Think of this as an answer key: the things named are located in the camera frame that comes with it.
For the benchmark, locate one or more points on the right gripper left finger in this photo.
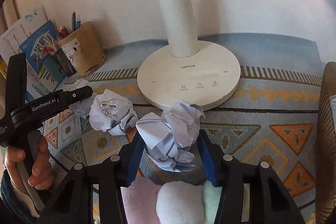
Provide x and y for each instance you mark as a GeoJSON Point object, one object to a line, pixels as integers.
{"type": "Point", "coordinates": [72, 201]}

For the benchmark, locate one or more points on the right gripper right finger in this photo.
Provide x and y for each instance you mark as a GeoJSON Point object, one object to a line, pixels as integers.
{"type": "Point", "coordinates": [269, 199]}

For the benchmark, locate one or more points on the pastel plush dango skewer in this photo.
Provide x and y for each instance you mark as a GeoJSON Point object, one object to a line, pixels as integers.
{"type": "Point", "coordinates": [173, 202]}

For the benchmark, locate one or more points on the paper ball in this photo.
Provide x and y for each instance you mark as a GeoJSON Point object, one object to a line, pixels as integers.
{"type": "Point", "coordinates": [169, 137]}
{"type": "Point", "coordinates": [112, 113]}
{"type": "Point", "coordinates": [82, 108]}

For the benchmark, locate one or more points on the black mesh pen holder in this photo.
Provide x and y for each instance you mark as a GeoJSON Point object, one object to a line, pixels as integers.
{"type": "Point", "coordinates": [63, 63]}

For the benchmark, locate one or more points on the white cover workbook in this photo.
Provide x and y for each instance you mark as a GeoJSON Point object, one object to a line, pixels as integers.
{"type": "Point", "coordinates": [15, 36]}

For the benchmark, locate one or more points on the brown ribbed bowl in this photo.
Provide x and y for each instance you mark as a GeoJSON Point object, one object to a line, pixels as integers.
{"type": "Point", "coordinates": [325, 148]}

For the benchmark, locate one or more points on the kraft paper pen holder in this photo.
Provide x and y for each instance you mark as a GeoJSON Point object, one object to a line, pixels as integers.
{"type": "Point", "coordinates": [83, 50]}

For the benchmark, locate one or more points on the white desk lamp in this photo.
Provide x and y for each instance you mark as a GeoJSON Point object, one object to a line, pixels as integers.
{"type": "Point", "coordinates": [188, 69]}

